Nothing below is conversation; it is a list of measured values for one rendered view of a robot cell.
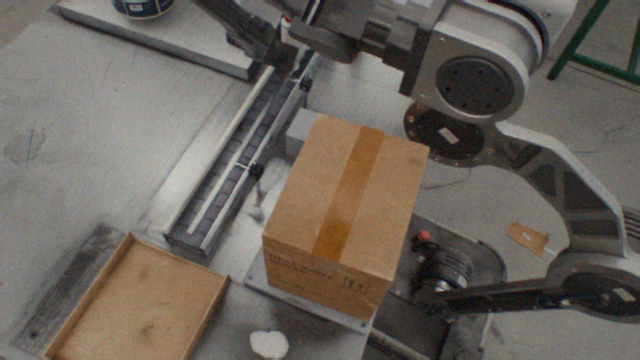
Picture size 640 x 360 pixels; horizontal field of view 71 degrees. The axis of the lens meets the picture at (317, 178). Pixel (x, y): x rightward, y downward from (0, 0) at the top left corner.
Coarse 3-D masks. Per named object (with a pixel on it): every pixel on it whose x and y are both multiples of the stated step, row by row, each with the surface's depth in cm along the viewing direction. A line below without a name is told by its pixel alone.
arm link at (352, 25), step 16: (320, 0) 61; (336, 0) 59; (352, 0) 58; (368, 0) 58; (320, 16) 60; (336, 16) 59; (352, 16) 58; (368, 16) 57; (336, 32) 59; (352, 32) 58
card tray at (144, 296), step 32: (128, 256) 105; (160, 256) 106; (96, 288) 100; (128, 288) 101; (160, 288) 102; (192, 288) 102; (224, 288) 102; (96, 320) 97; (128, 320) 98; (160, 320) 98; (192, 320) 98; (64, 352) 94; (96, 352) 94; (128, 352) 94; (160, 352) 95
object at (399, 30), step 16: (384, 0) 58; (448, 0) 54; (384, 16) 56; (400, 16) 55; (416, 16) 55; (432, 16) 52; (368, 32) 57; (384, 32) 56; (400, 32) 55; (416, 32) 52; (368, 48) 59; (384, 48) 57; (400, 48) 55; (416, 48) 54; (400, 64) 57; (416, 64) 56
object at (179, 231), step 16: (304, 64) 135; (272, 80) 131; (288, 80) 131; (288, 96) 128; (256, 112) 124; (272, 112) 124; (240, 128) 121; (240, 144) 118; (256, 144) 119; (224, 160) 115; (240, 160) 116; (208, 176) 113; (240, 176) 113; (208, 192) 110; (224, 192) 111; (192, 208) 108; (176, 224) 105; (208, 224) 106; (192, 240) 103
